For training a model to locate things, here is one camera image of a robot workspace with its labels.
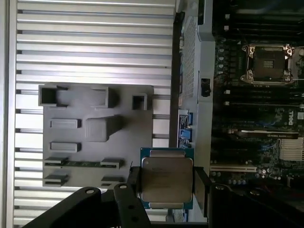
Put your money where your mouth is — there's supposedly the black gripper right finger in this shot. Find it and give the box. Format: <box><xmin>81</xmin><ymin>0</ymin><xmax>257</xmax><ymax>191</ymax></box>
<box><xmin>193</xmin><ymin>167</ymin><xmax>304</xmax><ymax>228</ymax></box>

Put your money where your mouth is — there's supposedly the RAM slot with white latch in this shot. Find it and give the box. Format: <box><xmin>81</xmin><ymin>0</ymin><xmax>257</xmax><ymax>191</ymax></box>
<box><xmin>225</xmin><ymin>89</ymin><xmax>304</xmax><ymax>95</ymax></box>
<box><xmin>224</xmin><ymin>25</ymin><xmax>304</xmax><ymax>31</ymax></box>
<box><xmin>224</xmin><ymin>13</ymin><xmax>304</xmax><ymax>19</ymax></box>
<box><xmin>224</xmin><ymin>101</ymin><xmax>304</xmax><ymax>107</ymax></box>

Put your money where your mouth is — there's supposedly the white expansion slot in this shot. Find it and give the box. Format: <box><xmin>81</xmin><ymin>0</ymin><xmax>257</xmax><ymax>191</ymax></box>
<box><xmin>210</xmin><ymin>166</ymin><xmax>257</xmax><ymax>173</ymax></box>

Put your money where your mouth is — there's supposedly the CPU with silver lid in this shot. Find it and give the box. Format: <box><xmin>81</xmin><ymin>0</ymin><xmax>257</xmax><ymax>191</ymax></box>
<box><xmin>139</xmin><ymin>147</ymin><xmax>195</xmax><ymax>209</ymax></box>

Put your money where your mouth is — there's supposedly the CPU socket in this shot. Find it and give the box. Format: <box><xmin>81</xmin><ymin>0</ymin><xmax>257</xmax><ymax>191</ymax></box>
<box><xmin>241</xmin><ymin>44</ymin><xmax>297</xmax><ymax>86</ymax></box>

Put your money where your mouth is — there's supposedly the black graphics card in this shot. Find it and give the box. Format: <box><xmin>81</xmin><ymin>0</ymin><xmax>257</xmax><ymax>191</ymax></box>
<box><xmin>228</xmin><ymin>129</ymin><xmax>300</xmax><ymax>141</ymax></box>

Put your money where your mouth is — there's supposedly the black PC case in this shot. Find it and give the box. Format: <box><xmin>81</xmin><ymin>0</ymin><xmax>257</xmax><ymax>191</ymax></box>
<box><xmin>170</xmin><ymin>0</ymin><xmax>304</xmax><ymax>209</ymax></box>

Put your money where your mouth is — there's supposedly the dark green motherboard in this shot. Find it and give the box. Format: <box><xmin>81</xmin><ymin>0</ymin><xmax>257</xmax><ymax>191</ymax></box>
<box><xmin>210</xmin><ymin>0</ymin><xmax>304</xmax><ymax>207</ymax></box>

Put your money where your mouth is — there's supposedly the grey parts rack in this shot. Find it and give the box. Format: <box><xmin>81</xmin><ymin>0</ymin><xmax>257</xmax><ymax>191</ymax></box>
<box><xmin>38</xmin><ymin>83</ymin><xmax>155</xmax><ymax>188</ymax></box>

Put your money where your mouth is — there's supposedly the black case clip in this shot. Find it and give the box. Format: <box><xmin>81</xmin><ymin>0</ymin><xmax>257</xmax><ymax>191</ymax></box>
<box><xmin>200</xmin><ymin>78</ymin><xmax>211</xmax><ymax>97</ymax></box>

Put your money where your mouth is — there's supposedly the silver finned heatsink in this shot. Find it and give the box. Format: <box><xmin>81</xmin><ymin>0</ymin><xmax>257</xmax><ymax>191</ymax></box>
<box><xmin>279</xmin><ymin>139</ymin><xmax>304</xmax><ymax>160</ymax></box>

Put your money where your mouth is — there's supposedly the green RAM stick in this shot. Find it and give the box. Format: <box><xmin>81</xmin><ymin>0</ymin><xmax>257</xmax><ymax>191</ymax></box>
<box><xmin>45</xmin><ymin>161</ymin><xmax>124</xmax><ymax>167</ymax></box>

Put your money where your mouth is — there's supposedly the rear port panel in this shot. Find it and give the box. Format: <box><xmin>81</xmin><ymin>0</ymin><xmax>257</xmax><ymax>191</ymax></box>
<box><xmin>178</xmin><ymin>35</ymin><xmax>194</xmax><ymax>148</ymax></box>

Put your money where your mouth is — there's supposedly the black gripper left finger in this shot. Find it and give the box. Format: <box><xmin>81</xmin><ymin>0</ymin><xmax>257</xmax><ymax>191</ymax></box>
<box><xmin>21</xmin><ymin>166</ymin><xmax>152</xmax><ymax>228</ymax></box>

